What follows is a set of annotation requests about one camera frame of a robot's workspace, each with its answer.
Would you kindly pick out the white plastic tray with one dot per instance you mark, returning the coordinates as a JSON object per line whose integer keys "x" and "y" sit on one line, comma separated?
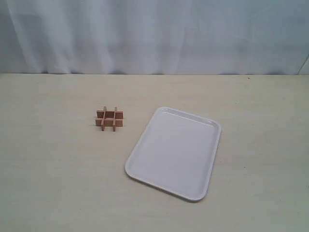
{"x": 176, "y": 153}

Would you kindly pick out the wooden notched plank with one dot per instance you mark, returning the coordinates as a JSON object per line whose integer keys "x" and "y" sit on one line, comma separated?
{"x": 109, "y": 122}
{"x": 103, "y": 118}
{"x": 114, "y": 119}
{"x": 110, "y": 114}

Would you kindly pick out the white backdrop curtain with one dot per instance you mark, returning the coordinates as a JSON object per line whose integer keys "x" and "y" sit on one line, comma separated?
{"x": 154, "y": 36}

